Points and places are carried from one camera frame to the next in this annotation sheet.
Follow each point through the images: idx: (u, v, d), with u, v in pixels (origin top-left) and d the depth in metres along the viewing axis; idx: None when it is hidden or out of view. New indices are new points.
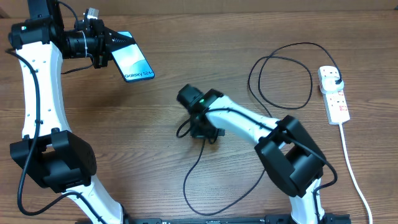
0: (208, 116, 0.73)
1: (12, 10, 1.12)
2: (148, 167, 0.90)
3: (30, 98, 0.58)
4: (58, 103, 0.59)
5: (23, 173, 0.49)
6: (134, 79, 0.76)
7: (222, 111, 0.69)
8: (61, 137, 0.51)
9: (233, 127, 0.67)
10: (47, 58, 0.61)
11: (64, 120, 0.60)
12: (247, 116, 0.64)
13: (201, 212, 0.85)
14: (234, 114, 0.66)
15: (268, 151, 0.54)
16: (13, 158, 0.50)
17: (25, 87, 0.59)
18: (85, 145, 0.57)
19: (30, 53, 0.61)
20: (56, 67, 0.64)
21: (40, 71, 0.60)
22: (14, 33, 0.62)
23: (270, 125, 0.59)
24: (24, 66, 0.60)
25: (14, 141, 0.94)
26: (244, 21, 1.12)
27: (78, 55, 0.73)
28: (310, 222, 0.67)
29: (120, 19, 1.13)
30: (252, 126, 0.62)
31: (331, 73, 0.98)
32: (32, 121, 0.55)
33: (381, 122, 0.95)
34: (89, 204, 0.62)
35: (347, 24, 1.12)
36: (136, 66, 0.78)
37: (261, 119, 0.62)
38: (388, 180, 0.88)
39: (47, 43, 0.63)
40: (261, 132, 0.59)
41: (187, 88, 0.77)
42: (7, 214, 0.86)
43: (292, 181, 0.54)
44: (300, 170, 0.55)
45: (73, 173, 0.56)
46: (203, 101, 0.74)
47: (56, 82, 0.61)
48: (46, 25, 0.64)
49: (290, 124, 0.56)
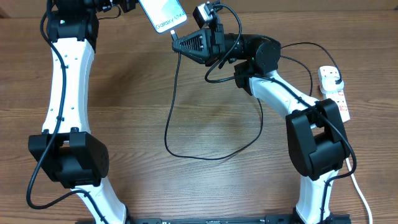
0: (251, 81, 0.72)
1: (13, 10, 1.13)
2: (148, 167, 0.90)
3: (56, 93, 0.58)
4: (81, 102, 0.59)
5: (37, 167, 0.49)
6: (166, 29, 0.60)
7: (265, 80, 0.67)
8: (79, 137, 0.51)
9: (272, 98, 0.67)
10: (79, 55, 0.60)
11: (86, 119, 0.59)
12: (288, 88, 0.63)
13: (201, 212, 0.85)
14: (278, 86, 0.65)
15: (299, 122, 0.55)
16: (30, 149, 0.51)
17: (53, 80, 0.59)
18: (100, 147, 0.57)
19: (64, 47, 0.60)
20: (87, 65, 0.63)
21: (70, 67, 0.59)
22: (52, 25, 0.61)
23: (308, 102, 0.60)
24: (56, 60, 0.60)
25: (14, 141, 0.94)
26: (244, 20, 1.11)
27: (105, 9, 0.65)
28: (312, 216, 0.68)
29: (120, 19, 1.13)
30: (291, 98, 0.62)
31: (331, 73, 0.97)
32: (54, 117, 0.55)
33: (381, 122, 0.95)
34: (96, 203, 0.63)
35: (347, 25, 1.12)
36: (169, 8, 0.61)
37: (300, 94, 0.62)
38: (387, 180, 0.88)
39: (81, 40, 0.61)
40: (298, 106, 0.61)
41: (272, 55, 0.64)
42: (6, 214, 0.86)
43: (309, 159, 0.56)
44: (320, 152, 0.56)
45: (85, 173, 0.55)
46: (252, 71, 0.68)
47: (84, 80, 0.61)
48: (84, 22, 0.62)
49: (328, 106, 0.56)
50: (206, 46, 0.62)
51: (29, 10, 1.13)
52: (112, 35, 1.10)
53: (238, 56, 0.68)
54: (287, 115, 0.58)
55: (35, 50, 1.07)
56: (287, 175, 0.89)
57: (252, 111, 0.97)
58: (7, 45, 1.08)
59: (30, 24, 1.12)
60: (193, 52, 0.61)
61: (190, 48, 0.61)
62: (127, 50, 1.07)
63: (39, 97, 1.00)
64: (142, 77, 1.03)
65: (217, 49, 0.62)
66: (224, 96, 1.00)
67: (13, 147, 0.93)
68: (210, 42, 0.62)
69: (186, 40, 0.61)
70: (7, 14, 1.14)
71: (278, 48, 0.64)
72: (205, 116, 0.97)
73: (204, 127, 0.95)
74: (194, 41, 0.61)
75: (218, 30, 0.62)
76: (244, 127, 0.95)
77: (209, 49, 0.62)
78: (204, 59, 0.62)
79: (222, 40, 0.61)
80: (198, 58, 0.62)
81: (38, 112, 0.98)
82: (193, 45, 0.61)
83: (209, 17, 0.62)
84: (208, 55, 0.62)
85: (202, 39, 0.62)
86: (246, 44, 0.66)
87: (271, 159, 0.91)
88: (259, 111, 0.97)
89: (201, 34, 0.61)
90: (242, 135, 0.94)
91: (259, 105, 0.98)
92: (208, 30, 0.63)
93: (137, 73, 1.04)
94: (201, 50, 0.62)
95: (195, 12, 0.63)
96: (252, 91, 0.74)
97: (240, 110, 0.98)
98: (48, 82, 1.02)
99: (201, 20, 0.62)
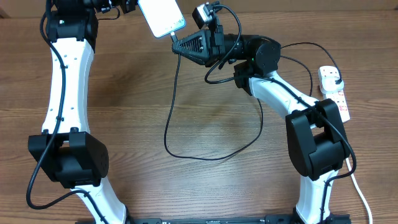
0: (251, 81, 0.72)
1: (13, 10, 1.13)
2: (148, 167, 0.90)
3: (56, 92, 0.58)
4: (81, 102, 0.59)
5: (37, 167, 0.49)
6: (165, 33, 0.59)
7: (265, 80, 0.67)
8: (79, 137, 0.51)
9: (272, 98, 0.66)
10: (78, 55, 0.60)
11: (85, 119, 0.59)
12: (287, 88, 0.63)
13: (201, 213, 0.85)
14: (278, 86, 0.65)
15: (299, 122, 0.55)
16: (30, 150, 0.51)
17: (52, 80, 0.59)
18: (100, 147, 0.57)
19: (64, 48, 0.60)
20: (86, 65, 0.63)
21: (70, 67, 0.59)
22: (51, 25, 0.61)
23: (308, 103, 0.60)
24: (55, 60, 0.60)
25: (13, 141, 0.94)
26: (244, 20, 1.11)
27: (104, 10, 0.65)
28: (312, 216, 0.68)
29: (120, 19, 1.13)
30: (291, 98, 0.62)
31: (331, 73, 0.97)
32: (54, 117, 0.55)
33: (381, 122, 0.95)
34: (96, 203, 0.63)
35: (347, 24, 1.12)
36: (168, 12, 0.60)
37: (300, 95, 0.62)
38: (387, 180, 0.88)
39: (81, 40, 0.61)
40: (297, 107, 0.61)
41: (272, 55, 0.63)
42: (7, 214, 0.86)
43: (309, 159, 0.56)
44: (319, 152, 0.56)
45: (85, 173, 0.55)
46: (252, 70, 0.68)
47: (83, 80, 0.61)
48: (84, 22, 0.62)
49: (328, 106, 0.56)
50: (205, 47, 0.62)
51: (29, 10, 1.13)
52: (112, 35, 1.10)
53: (238, 57, 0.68)
54: (287, 115, 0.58)
55: (35, 50, 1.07)
56: (287, 175, 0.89)
57: (252, 111, 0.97)
58: (7, 45, 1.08)
59: (30, 24, 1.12)
60: (193, 53, 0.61)
61: (190, 50, 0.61)
62: (127, 50, 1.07)
63: (39, 97, 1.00)
64: (142, 77, 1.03)
65: (216, 50, 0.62)
66: (224, 96, 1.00)
67: (13, 147, 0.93)
68: (210, 43, 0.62)
69: (186, 42, 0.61)
70: (7, 14, 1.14)
71: (278, 48, 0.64)
72: (205, 116, 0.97)
73: (205, 127, 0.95)
74: (193, 42, 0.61)
75: (218, 31, 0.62)
76: (244, 127, 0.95)
77: (209, 50, 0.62)
78: (204, 60, 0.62)
79: (222, 41, 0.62)
80: (198, 59, 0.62)
81: (37, 112, 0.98)
82: (193, 46, 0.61)
83: (208, 18, 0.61)
84: (208, 56, 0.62)
85: (201, 40, 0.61)
86: (246, 44, 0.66)
87: (271, 158, 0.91)
88: (260, 111, 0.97)
89: (201, 35, 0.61)
90: (242, 135, 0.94)
91: (259, 104, 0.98)
92: (208, 31, 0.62)
93: (137, 73, 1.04)
94: (201, 51, 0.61)
95: (194, 12, 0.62)
96: (252, 91, 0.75)
97: (241, 110, 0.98)
98: (48, 82, 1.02)
99: (200, 21, 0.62)
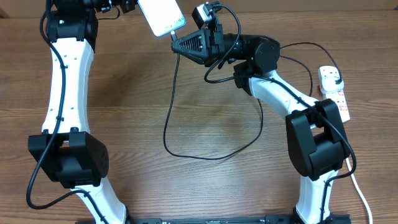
0: (251, 81, 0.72)
1: (13, 10, 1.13)
2: (148, 167, 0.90)
3: (56, 92, 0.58)
4: (81, 102, 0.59)
5: (37, 167, 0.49)
6: (165, 32, 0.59)
7: (265, 80, 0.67)
8: (78, 137, 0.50)
9: (272, 98, 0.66)
10: (78, 55, 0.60)
11: (85, 119, 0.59)
12: (286, 88, 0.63)
13: (201, 213, 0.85)
14: (278, 86, 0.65)
15: (299, 122, 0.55)
16: (30, 150, 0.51)
17: (52, 80, 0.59)
18: (100, 146, 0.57)
19: (64, 47, 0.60)
20: (86, 65, 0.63)
21: (70, 67, 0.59)
22: (51, 25, 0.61)
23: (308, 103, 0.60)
24: (55, 60, 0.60)
25: (14, 141, 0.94)
26: (244, 20, 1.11)
27: (104, 10, 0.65)
28: (311, 216, 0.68)
29: (120, 19, 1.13)
30: (290, 98, 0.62)
31: (331, 73, 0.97)
32: (54, 117, 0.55)
33: (381, 122, 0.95)
34: (96, 203, 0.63)
35: (347, 24, 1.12)
36: (168, 10, 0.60)
37: (300, 95, 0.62)
38: (387, 180, 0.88)
39: (81, 40, 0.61)
40: (297, 107, 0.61)
41: (271, 54, 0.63)
42: (7, 214, 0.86)
43: (309, 159, 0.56)
44: (320, 152, 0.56)
45: (85, 173, 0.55)
46: (252, 70, 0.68)
47: (83, 80, 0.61)
48: (84, 22, 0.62)
49: (328, 106, 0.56)
50: (205, 46, 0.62)
51: (29, 10, 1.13)
52: (112, 35, 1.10)
53: (237, 57, 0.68)
54: (287, 115, 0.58)
55: (35, 50, 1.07)
56: (287, 175, 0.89)
57: (252, 111, 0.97)
58: (7, 45, 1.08)
59: (30, 24, 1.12)
60: (193, 53, 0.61)
61: (189, 49, 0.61)
62: (126, 50, 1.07)
63: (39, 97, 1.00)
64: (142, 77, 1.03)
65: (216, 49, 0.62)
66: (224, 96, 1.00)
67: (13, 147, 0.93)
68: (209, 43, 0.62)
69: (185, 41, 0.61)
70: (7, 14, 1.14)
71: (277, 48, 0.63)
72: (206, 116, 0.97)
73: (204, 127, 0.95)
74: (193, 41, 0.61)
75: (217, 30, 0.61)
76: (244, 127, 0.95)
77: (209, 49, 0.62)
78: (204, 59, 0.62)
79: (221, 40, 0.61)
80: (198, 58, 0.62)
81: (37, 112, 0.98)
82: (193, 46, 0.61)
83: (208, 17, 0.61)
84: (208, 55, 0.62)
85: (201, 39, 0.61)
86: (245, 44, 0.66)
87: (271, 158, 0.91)
88: (259, 111, 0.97)
89: (200, 34, 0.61)
90: (242, 135, 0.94)
91: (259, 104, 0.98)
92: (208, 30, 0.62)
93: (137, 73, 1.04)
94: (200, 51, 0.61)
95: (194, 12, 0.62)
96: (252, 91, 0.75)
97: (241, 110, 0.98)
98: (48, 82, 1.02)
99: (200, 20, 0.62)
